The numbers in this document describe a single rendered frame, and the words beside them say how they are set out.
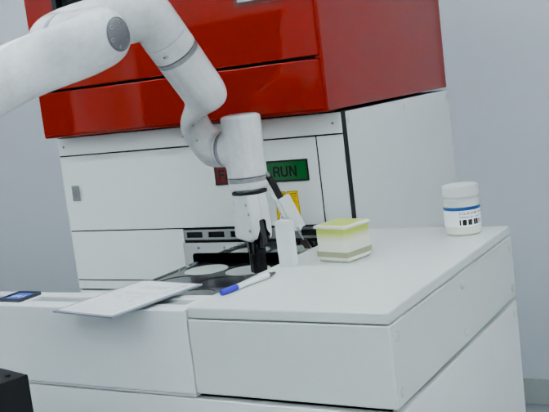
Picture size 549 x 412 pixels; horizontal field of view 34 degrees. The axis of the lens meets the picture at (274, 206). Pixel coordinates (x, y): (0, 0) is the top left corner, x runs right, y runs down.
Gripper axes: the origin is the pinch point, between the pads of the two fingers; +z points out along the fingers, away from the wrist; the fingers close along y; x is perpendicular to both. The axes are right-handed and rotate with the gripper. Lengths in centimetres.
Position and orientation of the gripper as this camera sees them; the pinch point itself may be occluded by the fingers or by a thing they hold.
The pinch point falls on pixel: (258, 262)
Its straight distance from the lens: 193.1
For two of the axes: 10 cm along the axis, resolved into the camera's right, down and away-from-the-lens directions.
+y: 4.1, 0.8, -9.1
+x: 9.0, -1.7, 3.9
